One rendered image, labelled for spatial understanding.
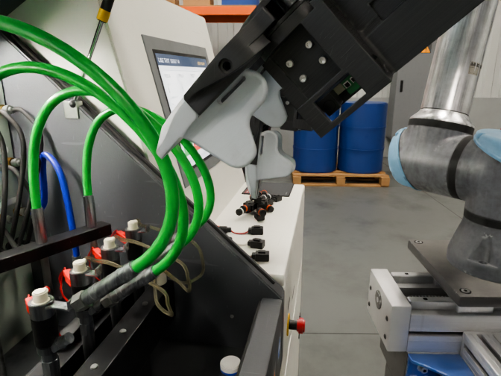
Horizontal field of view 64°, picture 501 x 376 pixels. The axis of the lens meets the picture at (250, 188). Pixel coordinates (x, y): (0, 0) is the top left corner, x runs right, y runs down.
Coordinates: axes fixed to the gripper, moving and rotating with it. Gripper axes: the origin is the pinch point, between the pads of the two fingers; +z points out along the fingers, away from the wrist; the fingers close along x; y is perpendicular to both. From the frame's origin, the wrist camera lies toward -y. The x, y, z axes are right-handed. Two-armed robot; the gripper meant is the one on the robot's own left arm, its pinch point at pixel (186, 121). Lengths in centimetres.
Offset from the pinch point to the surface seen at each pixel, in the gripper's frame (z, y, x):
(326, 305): 126, 115, 161
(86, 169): 36.7, -10.1, 22.2
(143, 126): 7.2, -3.4, 4.7
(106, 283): 22.6, 5.3, 0.0
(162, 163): 8.3, 0.3, 4.2
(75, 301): 27.1, 4.4, -1.3
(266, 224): 43, 26, 59
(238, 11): 156, -111, 493
